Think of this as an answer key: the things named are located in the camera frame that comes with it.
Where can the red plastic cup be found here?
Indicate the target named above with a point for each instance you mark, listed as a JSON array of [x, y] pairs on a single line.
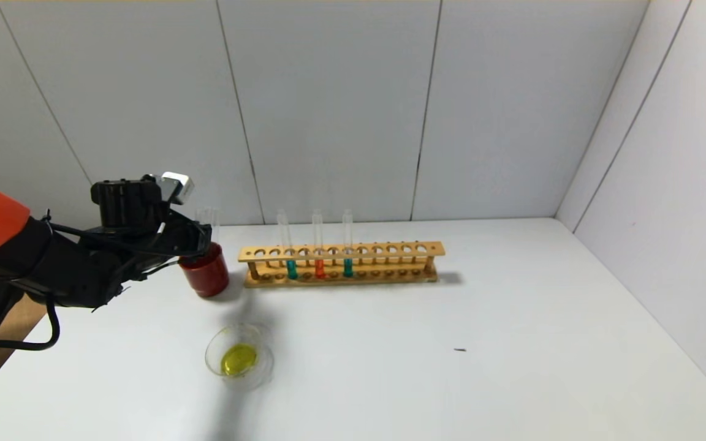
[[209, 278]]

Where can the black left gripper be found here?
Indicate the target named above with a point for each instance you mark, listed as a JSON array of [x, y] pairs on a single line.
[[199, 239]]

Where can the orange pigment glass test tube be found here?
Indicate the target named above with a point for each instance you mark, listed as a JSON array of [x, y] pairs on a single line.
[[319, 269]]

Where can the teal pigment glass test tube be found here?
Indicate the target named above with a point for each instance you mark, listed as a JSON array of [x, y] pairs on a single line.
[[347, 268]]

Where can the clear glass dish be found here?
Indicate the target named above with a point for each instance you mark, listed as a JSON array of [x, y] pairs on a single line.
[[239, 361]]

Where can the wooden test tube rack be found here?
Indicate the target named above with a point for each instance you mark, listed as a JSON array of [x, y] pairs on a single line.
[[341, 252]]

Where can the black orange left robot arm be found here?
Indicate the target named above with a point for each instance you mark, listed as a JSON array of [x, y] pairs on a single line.
[[53, 269]]

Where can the blue pigment glass test tube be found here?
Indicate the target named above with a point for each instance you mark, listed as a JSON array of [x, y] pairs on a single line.
[[292, 269]]

